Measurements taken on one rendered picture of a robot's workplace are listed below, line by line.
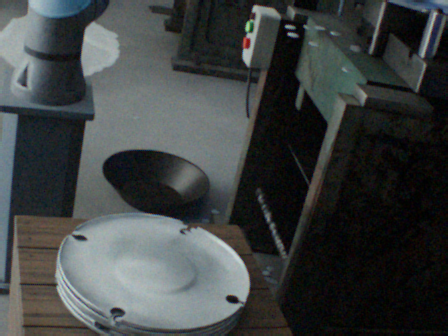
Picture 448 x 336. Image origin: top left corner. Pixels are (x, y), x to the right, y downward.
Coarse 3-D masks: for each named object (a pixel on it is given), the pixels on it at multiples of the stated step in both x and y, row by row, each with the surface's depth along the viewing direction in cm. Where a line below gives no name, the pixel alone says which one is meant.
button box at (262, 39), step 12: (264, 12) 161; (276, 12) 164; (264, 24) 161; (276, 24) 161; (252, 36) 165; (264, 36) 162; (276, 36) 163; (252, 48) 164; (264, 48) 164; (252, 60) 165; (264, 60) 165
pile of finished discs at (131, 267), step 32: (96, 224) 118; (128, 224) 120; (160, 224) 121; (64, 256) 109; (96, 256) 110; (128, 256) 111; (160, 256) 112; (192, 256) 115; (224, 256) 116; (64, 288) 104; (96, 288) 103; (128, 288) 105; (160, 288) 105; (192, 288) 108; (224, 288) 109; (96, 320) 100; (128, 320) 99; (160, 320) 100; (192, 320) 101; (224, 320) 102
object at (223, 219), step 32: (288, 32) 164; (288, 64) 168; (256, 96) 175; (288, 96) 173; (256, 128) 175; (288, 128) 176; (320, 128) 178; (256, 160) 180; (288, 160) 180; (288, 192) 186; (224, 224) 192; (256, 224) 189; (288, 224) 191
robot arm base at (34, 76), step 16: (32, 64) 138; (48, 64) 137; (64, 64) 138; (80, 64) 142; (16, 80) 140; (32, 80) 138; (48, 80) 138; (64, 80) 139; (80, 80) 142; (32, 96) 138; (48, 96) 138; (64, 96) 140; (80, 96) 143
